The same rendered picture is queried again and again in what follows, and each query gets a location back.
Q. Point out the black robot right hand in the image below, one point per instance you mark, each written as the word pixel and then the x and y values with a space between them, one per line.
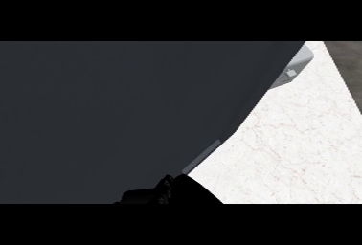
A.
pixel 179 193

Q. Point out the large dark grey cabinet door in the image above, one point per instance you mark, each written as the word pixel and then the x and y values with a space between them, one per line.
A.
pixel 113 121

